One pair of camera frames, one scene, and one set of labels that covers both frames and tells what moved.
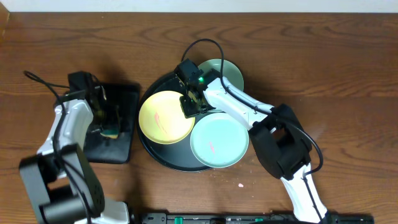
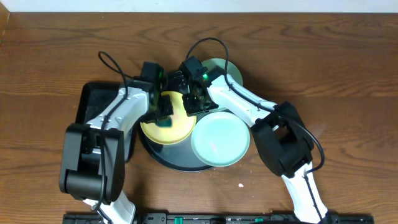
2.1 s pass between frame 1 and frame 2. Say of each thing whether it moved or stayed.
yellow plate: stayed
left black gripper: moved
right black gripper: stayed
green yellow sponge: moved
